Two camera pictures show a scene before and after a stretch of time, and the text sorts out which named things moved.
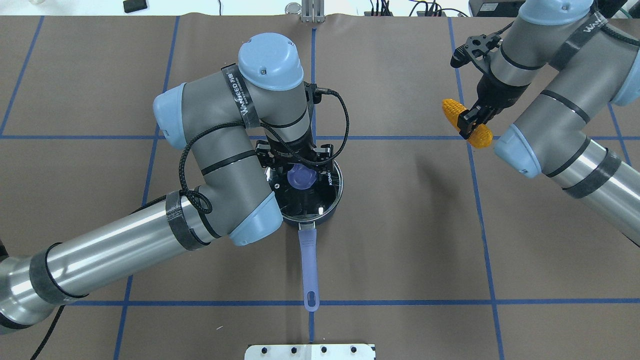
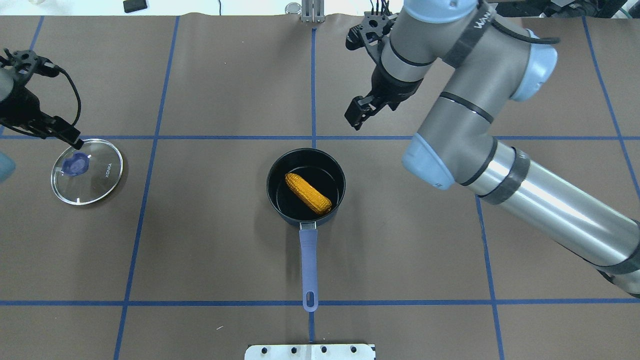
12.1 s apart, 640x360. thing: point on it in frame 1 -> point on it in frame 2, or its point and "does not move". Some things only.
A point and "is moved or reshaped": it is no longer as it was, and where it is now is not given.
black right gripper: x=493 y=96 -> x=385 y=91
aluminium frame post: x=313 y=11 does not move
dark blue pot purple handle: x=306 y=207 does not move
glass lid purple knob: x=305 y=193 -> x=80 y=177
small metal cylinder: x=293 y=8 does not move
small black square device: x=130 y=6 does not move
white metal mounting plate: x=310 y=352 does not move
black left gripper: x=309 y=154 -> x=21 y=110
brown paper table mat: x=436 y=250 does not move
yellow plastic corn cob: x=480 y=137 is moved or reshaped
